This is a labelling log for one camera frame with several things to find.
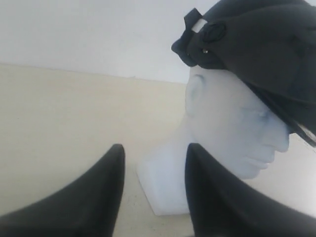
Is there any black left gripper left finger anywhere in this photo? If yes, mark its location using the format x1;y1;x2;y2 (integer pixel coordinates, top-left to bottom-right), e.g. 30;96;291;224
0;144;125;237

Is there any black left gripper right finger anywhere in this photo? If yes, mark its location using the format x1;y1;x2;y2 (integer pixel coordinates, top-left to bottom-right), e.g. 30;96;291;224
185;143;316;237

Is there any black helmet with visor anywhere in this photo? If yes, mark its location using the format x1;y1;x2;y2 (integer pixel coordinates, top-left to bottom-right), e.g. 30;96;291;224
171;0;316;147

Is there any white mannequin head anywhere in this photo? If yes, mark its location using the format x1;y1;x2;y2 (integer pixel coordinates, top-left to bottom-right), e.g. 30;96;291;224
137;66;289;216

